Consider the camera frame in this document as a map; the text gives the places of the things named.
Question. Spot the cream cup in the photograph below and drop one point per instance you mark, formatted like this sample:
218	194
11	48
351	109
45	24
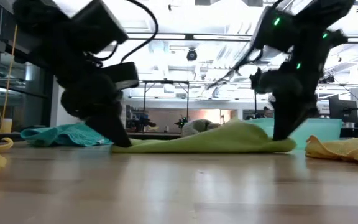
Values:
6	126

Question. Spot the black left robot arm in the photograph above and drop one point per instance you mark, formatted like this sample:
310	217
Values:
57	34

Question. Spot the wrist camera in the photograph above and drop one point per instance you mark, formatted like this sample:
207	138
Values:
261	82
121	73

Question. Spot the black ceiling spotlight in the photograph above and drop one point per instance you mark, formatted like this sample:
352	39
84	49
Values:
326	79

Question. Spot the black metal frame rig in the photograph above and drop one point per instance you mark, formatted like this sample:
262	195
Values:
166	81

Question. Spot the person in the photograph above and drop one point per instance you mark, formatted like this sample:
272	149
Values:
267	112

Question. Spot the black computer monitor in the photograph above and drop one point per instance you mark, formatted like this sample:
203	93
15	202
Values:
342	110

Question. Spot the translucent green plastic bin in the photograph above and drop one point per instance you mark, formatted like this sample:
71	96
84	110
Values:
322	133

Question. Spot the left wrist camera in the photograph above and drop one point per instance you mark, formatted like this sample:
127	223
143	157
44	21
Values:
121	73

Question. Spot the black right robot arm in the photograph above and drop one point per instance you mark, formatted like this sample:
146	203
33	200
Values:
306	18

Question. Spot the black hanging dome camera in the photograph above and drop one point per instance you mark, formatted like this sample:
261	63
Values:
191	55

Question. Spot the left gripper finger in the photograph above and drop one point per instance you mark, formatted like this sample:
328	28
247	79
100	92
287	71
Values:
110	130

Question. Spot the lime green microfiber towel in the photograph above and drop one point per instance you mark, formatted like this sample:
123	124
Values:
213	140

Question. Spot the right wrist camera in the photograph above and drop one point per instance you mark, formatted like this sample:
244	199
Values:
261	82

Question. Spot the grey microfiber towel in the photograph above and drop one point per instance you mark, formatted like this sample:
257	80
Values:
197	126

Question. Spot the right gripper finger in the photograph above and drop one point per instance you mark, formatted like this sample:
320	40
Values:
283	124

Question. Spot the teal microfiber towel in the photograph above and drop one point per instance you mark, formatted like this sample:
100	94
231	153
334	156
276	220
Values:
61	135

